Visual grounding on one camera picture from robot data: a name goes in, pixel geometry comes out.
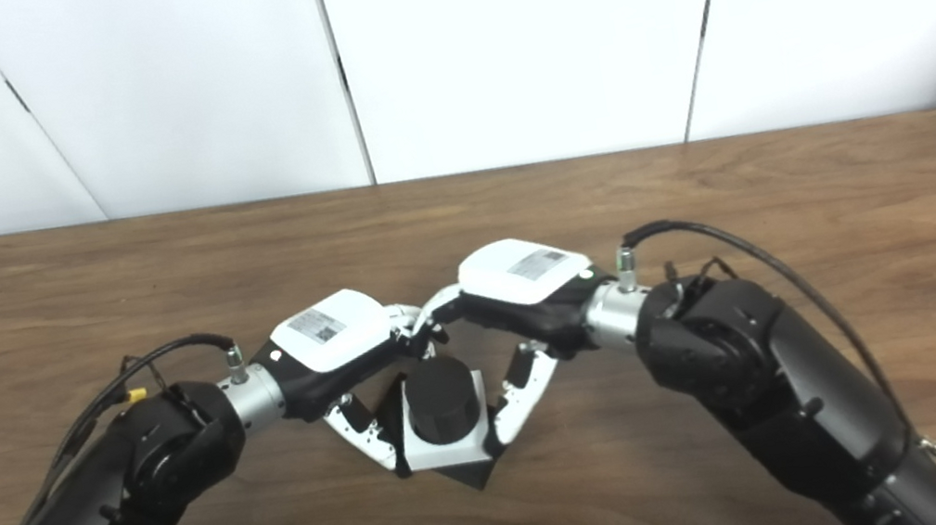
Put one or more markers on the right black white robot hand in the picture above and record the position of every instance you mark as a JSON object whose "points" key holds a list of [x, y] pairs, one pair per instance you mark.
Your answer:
{"points": [[529, 290]]}

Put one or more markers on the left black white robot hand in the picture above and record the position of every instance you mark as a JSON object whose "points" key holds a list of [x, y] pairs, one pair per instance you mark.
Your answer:
{"points": [[321, 342]]}

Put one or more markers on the black peg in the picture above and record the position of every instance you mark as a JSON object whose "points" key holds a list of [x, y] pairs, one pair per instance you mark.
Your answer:
{"points": [[443, 398]]}

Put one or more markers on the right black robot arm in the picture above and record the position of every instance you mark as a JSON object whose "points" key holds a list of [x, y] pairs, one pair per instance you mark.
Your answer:
{"points": [[778, 382]]}

